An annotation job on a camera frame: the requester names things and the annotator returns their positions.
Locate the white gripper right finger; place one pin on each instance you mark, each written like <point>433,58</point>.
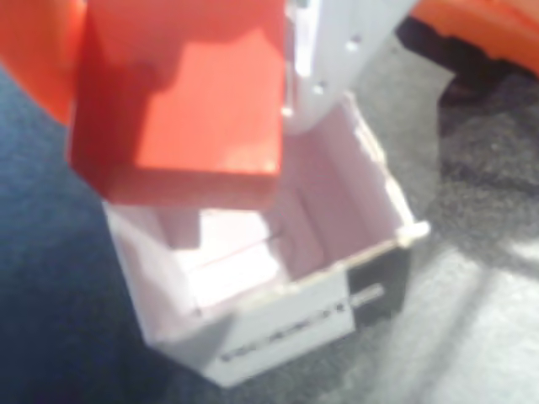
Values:
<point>332,42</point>

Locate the red cube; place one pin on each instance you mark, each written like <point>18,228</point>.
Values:
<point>202,118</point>

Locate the white cardboard box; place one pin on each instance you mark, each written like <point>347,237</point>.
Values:
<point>261,261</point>

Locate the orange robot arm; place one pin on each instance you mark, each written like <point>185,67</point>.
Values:
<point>484,25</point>

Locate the black table mat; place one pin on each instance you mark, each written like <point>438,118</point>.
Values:
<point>484,189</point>

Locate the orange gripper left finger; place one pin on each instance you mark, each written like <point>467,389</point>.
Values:
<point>38,50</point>

